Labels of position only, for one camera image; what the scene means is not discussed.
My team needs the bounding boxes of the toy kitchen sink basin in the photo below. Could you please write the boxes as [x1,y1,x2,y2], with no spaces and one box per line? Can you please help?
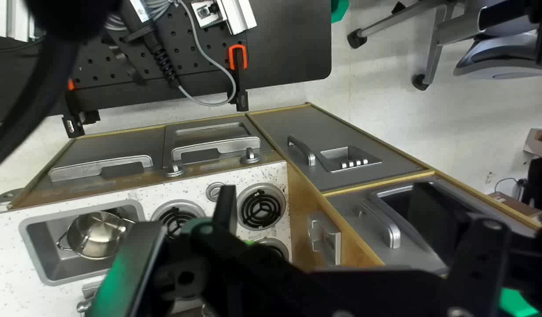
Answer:
[20,202,145,286]

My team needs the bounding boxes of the black pegboard base plate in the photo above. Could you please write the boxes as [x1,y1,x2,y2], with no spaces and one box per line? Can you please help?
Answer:
[0,0,331,122]

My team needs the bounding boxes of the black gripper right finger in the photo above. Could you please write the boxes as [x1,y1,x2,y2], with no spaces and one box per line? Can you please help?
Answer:
[407,184,511,317]

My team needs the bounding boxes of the black coil burner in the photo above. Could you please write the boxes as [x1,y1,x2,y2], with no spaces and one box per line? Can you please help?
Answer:
[238,184,286,231]
[152,200,205,239]

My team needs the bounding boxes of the grey office chair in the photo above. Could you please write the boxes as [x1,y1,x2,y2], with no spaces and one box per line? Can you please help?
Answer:
[347,0,542,92]

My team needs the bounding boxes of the silver aluminium rail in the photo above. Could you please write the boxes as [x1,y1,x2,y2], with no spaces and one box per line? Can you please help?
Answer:
[191,0,257,36]

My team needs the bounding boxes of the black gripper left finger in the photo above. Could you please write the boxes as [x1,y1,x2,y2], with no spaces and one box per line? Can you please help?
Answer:
[85,223,166,317]

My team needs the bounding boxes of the silver metal pot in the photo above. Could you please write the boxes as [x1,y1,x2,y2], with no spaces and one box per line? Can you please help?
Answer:
[55,212,134,261]

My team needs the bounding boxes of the black coil burner left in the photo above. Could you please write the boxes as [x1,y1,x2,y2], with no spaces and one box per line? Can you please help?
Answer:
[152,200,205,239]

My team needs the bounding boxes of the orange handled clamp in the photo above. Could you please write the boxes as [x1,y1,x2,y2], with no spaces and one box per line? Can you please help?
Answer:
[228,45,249,112]

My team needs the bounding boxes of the black coil burner right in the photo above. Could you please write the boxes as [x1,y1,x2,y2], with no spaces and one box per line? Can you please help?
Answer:
[238,184,286,231]

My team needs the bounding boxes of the grey stove knob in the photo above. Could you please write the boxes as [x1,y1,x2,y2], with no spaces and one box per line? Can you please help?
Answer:
[206,182,224,203]

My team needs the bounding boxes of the grey cable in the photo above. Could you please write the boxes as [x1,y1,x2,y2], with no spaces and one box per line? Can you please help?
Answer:
[104,0,240,108]

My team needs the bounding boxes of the wooden toy kitchen unit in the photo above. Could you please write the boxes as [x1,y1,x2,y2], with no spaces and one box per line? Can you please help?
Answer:
[0,105,541,317]

